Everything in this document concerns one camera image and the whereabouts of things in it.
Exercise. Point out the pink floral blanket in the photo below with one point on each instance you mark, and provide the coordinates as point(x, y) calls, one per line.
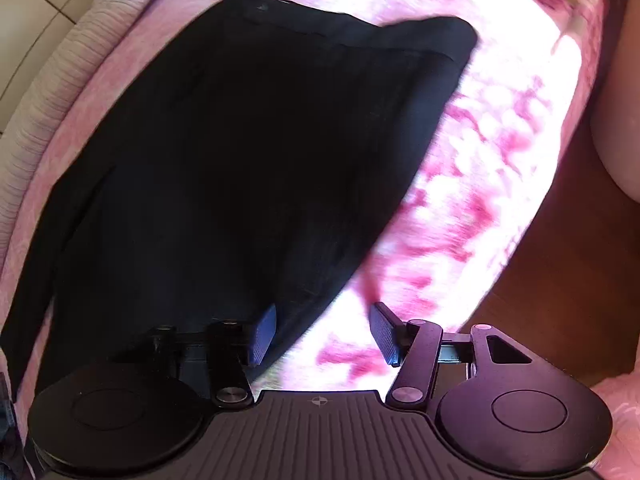
point(500, 160)

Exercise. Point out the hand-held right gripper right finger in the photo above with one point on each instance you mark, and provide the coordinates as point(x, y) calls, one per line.
point(382, 332)

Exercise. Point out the black pants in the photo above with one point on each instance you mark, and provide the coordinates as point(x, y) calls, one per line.
point(225, 160)

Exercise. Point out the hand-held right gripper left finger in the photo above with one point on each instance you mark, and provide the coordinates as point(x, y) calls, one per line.
point(265, 335)

